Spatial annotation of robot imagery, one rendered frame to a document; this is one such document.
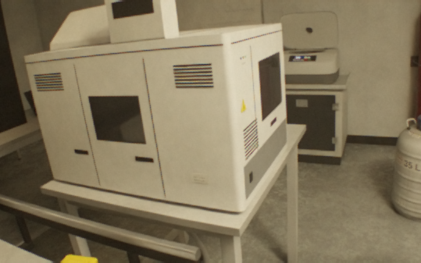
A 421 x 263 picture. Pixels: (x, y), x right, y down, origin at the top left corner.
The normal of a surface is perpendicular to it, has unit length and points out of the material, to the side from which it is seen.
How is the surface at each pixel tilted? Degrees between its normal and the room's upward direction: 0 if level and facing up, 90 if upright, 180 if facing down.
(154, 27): 90
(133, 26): 90
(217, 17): 90
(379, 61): 90
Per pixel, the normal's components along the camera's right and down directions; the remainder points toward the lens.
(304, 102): -0.44, 0.33
